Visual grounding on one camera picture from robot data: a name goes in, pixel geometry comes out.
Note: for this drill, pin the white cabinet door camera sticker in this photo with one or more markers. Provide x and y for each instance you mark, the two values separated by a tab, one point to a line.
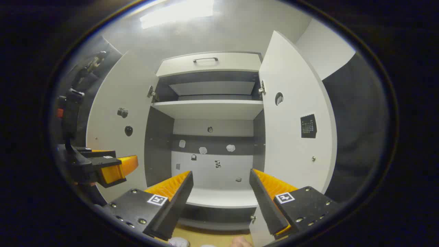
116	89

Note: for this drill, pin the wide white cabinet shelf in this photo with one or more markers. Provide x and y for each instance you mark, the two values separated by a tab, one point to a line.
209	109

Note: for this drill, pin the white cabinet drawer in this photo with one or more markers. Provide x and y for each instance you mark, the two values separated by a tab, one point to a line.
233	63

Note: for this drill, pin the black backdrop cloth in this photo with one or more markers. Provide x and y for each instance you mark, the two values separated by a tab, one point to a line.
356	120

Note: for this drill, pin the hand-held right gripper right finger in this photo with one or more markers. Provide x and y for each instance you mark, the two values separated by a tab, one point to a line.
264	202

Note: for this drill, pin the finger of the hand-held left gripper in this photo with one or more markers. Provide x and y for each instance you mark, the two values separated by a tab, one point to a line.
115	169
99	154

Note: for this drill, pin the metal door hinge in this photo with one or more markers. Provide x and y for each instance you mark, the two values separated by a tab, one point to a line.
262	89
253	218
152	93

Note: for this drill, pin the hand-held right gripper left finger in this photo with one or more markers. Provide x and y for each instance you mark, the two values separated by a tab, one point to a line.
178	199

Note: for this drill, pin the white cabinet door calendar sticker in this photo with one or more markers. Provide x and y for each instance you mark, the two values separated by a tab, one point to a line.
291	75

